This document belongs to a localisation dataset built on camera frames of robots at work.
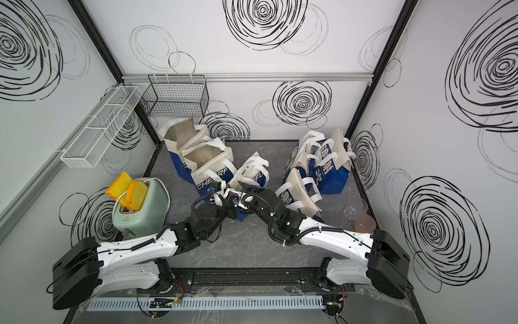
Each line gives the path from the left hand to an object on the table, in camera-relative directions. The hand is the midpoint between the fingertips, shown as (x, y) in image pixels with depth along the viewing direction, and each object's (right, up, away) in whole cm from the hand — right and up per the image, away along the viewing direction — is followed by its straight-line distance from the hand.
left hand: (239, 194), depth 76 cm
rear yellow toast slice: (-46, +3, 0) cm, 46 cm away
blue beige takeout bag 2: (-12, +12, +2) cm, 17 cm away
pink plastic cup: (+53, -14, +8) cm, 55 cm away
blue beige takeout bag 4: (+24, +15, +5) cm, 29 cm away
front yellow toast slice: (-38, 0, -1) cm, 38 cm away
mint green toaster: (-34, -9, 0) cm, 35 cm away
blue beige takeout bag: (-30, +25, +15) cm, 42 cm away
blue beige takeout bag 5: (+40, +13, +9) cm, 43 cm away
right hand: (+1, +4, -5) cm, 7 cm away
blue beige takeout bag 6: (+22, +1, -6) cm, 23 cm away
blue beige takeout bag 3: (+5, +9, +5) cm, 11 cm away
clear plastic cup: (+52, -8, +15) cm, 54 cm away
